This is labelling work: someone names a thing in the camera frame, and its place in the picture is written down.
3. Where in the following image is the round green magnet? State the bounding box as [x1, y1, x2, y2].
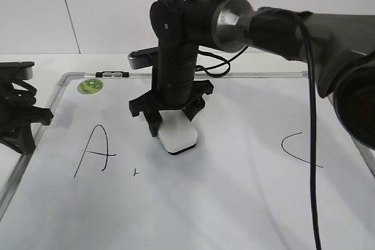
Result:
[77, 78, 104, 95]

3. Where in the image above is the white board with grey frame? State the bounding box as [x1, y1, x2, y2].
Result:
[0, 71, 375, 250]

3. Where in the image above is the white board eraser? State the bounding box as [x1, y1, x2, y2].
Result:
[153, 110, 198, 155]

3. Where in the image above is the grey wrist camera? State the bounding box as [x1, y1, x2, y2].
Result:
[128, 47, 159, 70]
[1, 61, 35, 80]

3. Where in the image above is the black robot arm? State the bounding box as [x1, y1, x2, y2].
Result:
[129, 0, 374, 148]

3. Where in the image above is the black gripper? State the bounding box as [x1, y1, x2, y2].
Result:
[129, 66, 214, 137]

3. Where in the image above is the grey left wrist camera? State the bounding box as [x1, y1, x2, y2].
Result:
[1, 61, 35, 80]

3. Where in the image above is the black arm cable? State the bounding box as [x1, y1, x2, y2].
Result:
[169, 0, 322, 250]

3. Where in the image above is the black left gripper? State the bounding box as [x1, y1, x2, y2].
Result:
[1, 78, 53, 153]

